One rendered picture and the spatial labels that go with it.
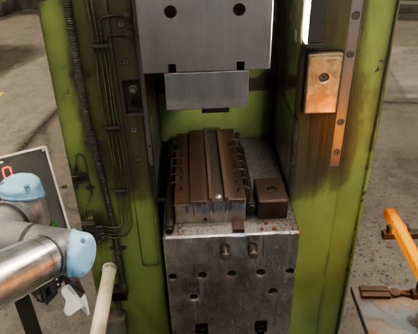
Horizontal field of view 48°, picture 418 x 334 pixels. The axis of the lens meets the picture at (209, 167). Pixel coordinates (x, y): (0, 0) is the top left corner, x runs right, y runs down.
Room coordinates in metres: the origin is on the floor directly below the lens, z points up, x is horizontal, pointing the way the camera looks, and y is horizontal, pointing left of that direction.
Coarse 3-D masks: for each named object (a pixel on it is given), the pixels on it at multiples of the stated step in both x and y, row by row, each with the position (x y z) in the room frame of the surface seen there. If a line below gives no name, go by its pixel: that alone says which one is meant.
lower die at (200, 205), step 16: (208, 128) 1.46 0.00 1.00; (176, 144) 1.38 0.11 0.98; (192, 144) 1.36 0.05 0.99; (224, 144) 1.35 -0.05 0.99; (176, 160) 1.28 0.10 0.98; (192, 160) 1.26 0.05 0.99; (208, 160) 1.24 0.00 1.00; (224, 160) 1.25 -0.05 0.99; (176, 176) 1.19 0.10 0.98; (192, 176) 1.17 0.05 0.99; (208, 176) 1.15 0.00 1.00; (224, 176) 1.15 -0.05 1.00; (240, 176) 1.16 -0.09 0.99; (176, 192) 1.10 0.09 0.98; (192, 192) 1.09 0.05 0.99; (208, 192) 1.07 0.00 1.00; (224, 192) 1.07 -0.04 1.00; (240, 192) 1.08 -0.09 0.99; (176, 208) 1.04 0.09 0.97; (192, 208) 1.04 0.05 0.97; (208, 208) 1.04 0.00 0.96; (224, 208) 1.05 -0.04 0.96; (240, 208) 1.05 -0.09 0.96
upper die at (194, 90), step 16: (240, 64) 1.09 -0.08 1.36; (176, 80) 1.04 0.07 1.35; (192, 80) 1.04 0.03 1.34; (208, 80) 1.05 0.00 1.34; (224, 80) 1.05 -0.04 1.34; (240, 80) 1.05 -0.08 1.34; (176, 96) 1.04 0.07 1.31; (192, 96) 1.04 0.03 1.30; (208, 96) 1.05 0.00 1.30; (224, 96) 1.05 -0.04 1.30; (240, 96) 1.05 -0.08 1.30
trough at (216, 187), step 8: (208, 136) 1.43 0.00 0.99; (216, 136) 1.42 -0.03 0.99; (208, 144) 1.37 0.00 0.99; (216, 144) 1.36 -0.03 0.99; (216, 152) 1.31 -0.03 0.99; (216, 160) 1.26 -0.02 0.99; (216, 168) 1.22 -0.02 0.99; (216, 176) 1.17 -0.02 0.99; (216, 184) 1.13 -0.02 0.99; (216, 192) 1.09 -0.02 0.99; (216, 200) 1.05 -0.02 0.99; (224, 200) 1.05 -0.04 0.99
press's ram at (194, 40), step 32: (160, 0) 1.04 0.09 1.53; (192, 0) 1.04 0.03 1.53; (224, 0) 1.05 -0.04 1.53; (256, 0) 1.05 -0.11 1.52; (160, 32) 1.04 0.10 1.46; (192, 32) 1.04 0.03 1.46; (224, 32) 1.05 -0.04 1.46; (256, 32) 1.05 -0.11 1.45; (160, 64) 1.04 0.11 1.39; (192, 64) 1.04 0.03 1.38; (224, 64) 1.05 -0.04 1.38; (256, 64) 1.05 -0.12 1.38
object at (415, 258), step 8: (384, 216) 1.03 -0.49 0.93; (392, 216) 1.00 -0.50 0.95; (392, 224) 0.97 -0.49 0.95; (400, 224) 0.97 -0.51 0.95; (400, 232) 0.94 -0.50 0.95; (408, 232) 0.94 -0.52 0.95; (400, 240) 0.91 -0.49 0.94; (408, 240) 0.90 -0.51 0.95; (408, 248) 0.88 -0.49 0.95; (416, 248) 0.87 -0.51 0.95; (408, 256) 0.85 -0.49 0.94; (416, 256) 0.84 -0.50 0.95; (416, 264) 0.82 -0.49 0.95; (416, 272) 0.80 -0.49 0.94
